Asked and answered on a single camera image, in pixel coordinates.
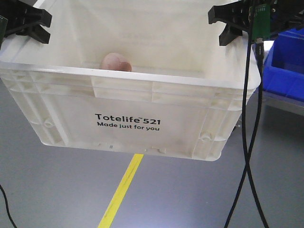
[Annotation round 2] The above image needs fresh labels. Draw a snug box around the black left camera cable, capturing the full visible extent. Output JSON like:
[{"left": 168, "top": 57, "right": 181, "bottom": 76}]
[{"left": 0, "top": 184, "right": 19, "bottom": 228}]

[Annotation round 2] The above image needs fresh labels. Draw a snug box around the pink plush toy ball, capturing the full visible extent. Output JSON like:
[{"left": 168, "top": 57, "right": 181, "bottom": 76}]
[{"left": 99, "top": 53, "right": 132, "bottom": 72}]

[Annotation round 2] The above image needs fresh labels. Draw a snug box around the green wrist circuit board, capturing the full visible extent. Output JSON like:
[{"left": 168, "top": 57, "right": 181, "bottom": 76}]
[
  {"left": 252, "top": 4, "right": 271, "bottom": 43},
  {"left": 0, "top": 16, "right": 8, "bottom": 47}
]

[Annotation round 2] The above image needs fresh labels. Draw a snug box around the black camera cable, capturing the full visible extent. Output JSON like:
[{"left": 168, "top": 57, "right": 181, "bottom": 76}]
[
  {"left": 225, "top": 0, "right": 270, "bottom": 228},
  {"left": 0, "top": 184, "right": 19, "bottom": 228}
]

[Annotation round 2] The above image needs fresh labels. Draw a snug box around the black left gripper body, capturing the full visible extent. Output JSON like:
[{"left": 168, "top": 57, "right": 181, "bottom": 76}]
[{"left": 0, "top": 0, "right": 31, "bottom": 37}]

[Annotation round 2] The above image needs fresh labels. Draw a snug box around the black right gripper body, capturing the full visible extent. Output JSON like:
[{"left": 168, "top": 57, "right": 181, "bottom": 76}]
[{"left": 248, "top": 0, "right": 304, "bottom": 39}]

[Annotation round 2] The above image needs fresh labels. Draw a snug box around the green right wrist circuit board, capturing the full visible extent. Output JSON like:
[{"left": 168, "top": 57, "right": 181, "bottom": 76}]
[{"left": 252, "top": 4, "right": 271, "bottom": 43}]

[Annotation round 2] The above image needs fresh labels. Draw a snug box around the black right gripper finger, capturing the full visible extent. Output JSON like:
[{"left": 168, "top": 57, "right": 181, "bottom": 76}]
[
  {"left": 218, "top": 23, "right": 248, "bottom": 46},
  {"left": 208, "top": 1, "right": 251, "bottom": 24}
]

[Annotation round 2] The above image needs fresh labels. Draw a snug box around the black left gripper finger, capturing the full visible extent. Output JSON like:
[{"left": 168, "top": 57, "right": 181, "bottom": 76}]
[
  {"left": 16, "top": 1, "right": 52, "bottom": 28},
  {"left": 16, "top": 23, "right": 50, "bottom": 44}
]

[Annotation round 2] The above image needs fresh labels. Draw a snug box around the blue plastic storage bin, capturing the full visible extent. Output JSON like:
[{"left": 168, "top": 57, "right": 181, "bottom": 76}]
[{"left": 263, "top": 29, "right": 304, "bottom": 101}]

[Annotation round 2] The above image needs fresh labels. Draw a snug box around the black right camera cable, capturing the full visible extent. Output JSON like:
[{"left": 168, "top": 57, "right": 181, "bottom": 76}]
[{"left": 225, "top": 0, "right": 270, "bottom": 228}]

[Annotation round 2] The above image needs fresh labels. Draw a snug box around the white plastic Totelife tote box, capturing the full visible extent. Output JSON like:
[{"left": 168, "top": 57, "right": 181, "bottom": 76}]
[{"left": 0, "top": 0, "right": 247, "bottom": 161}]

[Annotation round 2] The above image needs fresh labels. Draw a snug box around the green left wrist circuit board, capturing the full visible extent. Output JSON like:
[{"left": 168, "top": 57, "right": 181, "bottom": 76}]
[{"left": 0, "top": 16, "right": 8, "bottom": 47}]

